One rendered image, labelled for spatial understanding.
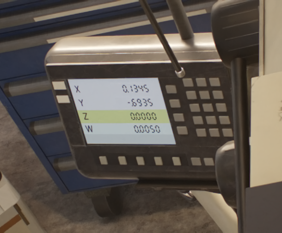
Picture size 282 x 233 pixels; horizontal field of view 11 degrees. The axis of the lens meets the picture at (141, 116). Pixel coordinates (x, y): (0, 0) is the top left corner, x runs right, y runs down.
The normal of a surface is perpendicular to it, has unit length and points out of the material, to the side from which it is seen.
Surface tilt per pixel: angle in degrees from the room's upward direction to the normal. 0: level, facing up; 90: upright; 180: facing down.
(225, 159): 11
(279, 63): 45
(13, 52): 90
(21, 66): 90
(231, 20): 26
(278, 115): 0
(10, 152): 0
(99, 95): 70
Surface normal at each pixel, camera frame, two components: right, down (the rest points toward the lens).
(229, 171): -0.33, -0.11
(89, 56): -0.43, -0.42
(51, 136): -0.11, 0.76
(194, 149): -0.40, 0.51
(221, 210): 0.12, -0.07
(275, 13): -0.92, -0.30
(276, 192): -0.36, -0.64
